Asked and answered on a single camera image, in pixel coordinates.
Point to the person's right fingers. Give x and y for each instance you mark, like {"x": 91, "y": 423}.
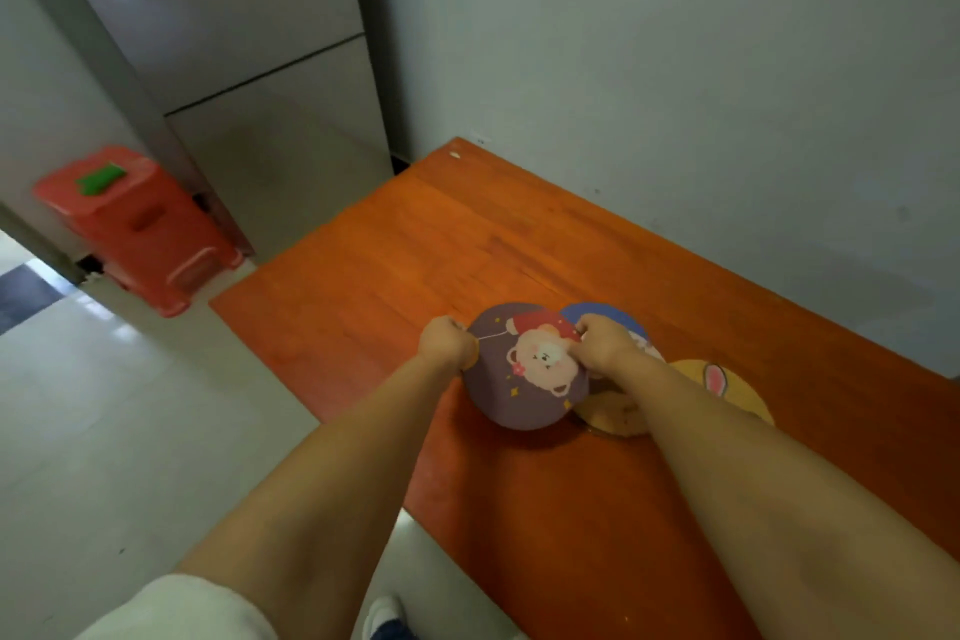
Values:
{"x": 583, "y": 339}

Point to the person's left hand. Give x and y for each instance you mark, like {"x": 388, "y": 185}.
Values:
{"x": 444, "y": 343}

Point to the white sleeve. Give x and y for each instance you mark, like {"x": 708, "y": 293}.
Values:
{"x": 180, "y": 609}

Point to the blue round coaster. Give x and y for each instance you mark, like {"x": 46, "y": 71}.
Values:
{"x": 626, "y": 323}

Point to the person's right hand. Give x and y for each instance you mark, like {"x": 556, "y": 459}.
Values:
{"x": 604, "y": 345}

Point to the purple round bear coaster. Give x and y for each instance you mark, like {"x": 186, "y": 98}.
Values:
{"x": 525, "y": 369}

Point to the green cloth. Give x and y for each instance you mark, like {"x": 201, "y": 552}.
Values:
{"x": 100, "y": 179}

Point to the red plastic stool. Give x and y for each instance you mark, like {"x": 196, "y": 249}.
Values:
{"x": 142, "y": 227}

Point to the person's left fingers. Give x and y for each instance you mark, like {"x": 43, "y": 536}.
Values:
{"x": 463, "y": 343}

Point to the grey refrigerator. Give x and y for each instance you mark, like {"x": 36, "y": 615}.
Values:
{"x": 247, "y": 62}

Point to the person's right forearm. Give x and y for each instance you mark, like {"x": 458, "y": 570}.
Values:
{"x": 780, "y": 504}

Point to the person's left forearm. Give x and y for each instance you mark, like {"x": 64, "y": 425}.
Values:
{"x": 330, "y": 482}

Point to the person's white shoe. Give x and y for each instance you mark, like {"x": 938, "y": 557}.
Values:
{"x": 384, "y": 617}

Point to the brown cork round coaster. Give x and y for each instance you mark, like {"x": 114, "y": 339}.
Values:
{"x": 616, "y": 413}

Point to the yellow round rabbit coaster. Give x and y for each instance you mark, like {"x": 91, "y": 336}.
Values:
{"x": 731, "y": 386}

